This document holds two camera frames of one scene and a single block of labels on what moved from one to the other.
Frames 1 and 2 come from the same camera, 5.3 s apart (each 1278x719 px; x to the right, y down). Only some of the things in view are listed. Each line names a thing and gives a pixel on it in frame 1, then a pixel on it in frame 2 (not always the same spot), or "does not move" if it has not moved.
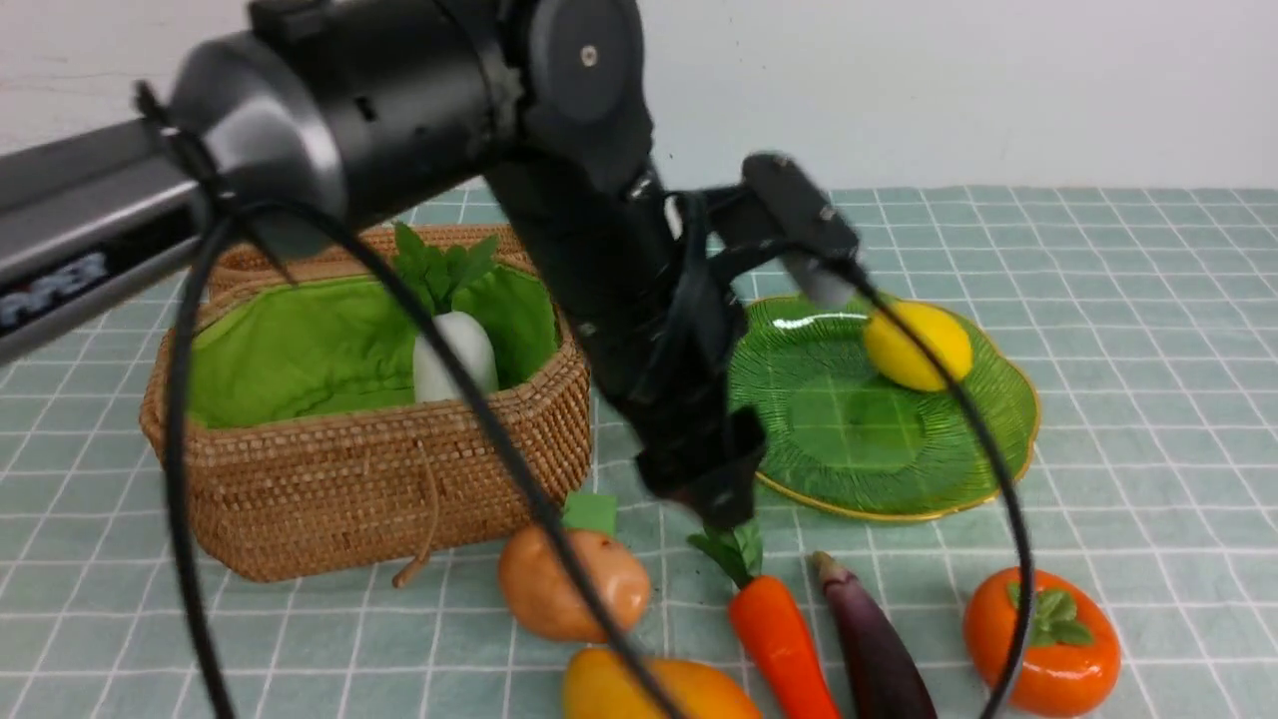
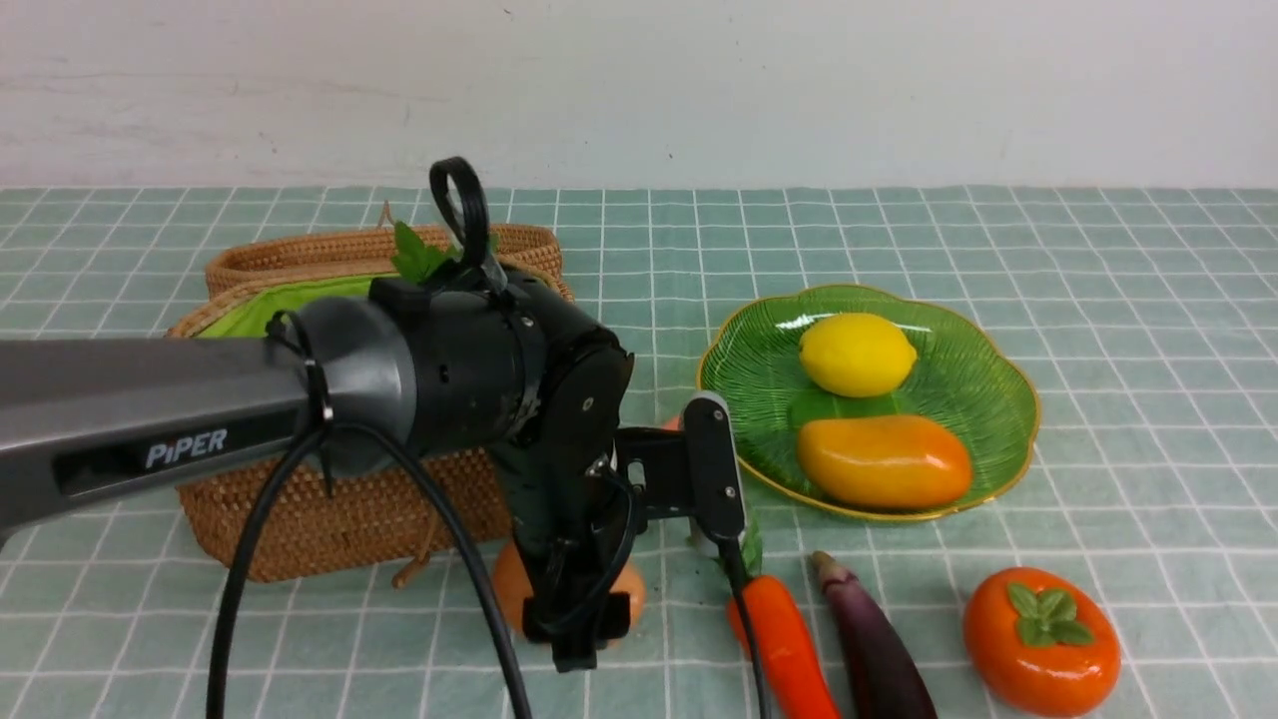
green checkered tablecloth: (1146, 317) does not move
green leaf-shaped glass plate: (845, 439) does not move
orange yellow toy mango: (601, 685) to (890, 462)
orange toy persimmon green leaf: (1069, 658) does not move
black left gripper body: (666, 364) to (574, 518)
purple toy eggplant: (887, 679) does not move
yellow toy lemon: (943, 334) to (857, 355)
